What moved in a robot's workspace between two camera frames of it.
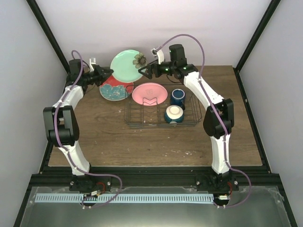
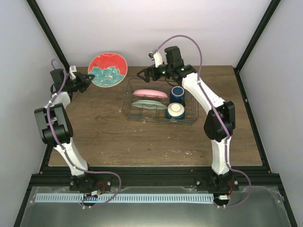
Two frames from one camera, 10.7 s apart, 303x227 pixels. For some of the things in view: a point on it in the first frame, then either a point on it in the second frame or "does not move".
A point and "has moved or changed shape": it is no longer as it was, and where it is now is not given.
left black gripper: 101,77 to 84,83
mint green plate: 126,65 to 149,104
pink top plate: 149,93 has moved or changed shape
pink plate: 113,89 to 109,69
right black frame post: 268,14 does not move
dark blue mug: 178,98 has moved or changed shape
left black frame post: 49,34 does not move
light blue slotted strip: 120,198 does not move
